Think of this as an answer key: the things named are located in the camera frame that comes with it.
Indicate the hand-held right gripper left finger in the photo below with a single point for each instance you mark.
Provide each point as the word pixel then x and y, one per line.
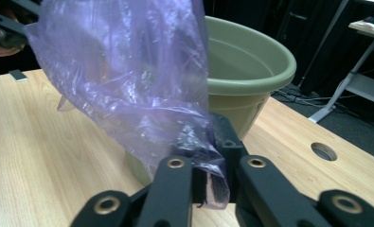
pixel 172 195

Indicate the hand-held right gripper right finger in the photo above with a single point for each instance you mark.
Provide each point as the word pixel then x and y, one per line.
pixel 257 189

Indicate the green plastic bucket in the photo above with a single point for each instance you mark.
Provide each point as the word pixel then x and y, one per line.
pixel 244 69

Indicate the purple plastic bag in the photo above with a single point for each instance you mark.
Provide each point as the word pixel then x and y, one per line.
pixel 128 78

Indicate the grey tape strip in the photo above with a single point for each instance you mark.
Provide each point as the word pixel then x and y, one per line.
pixel 18 75

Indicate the white metal desk frame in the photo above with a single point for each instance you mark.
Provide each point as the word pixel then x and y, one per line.
pixel 361 85

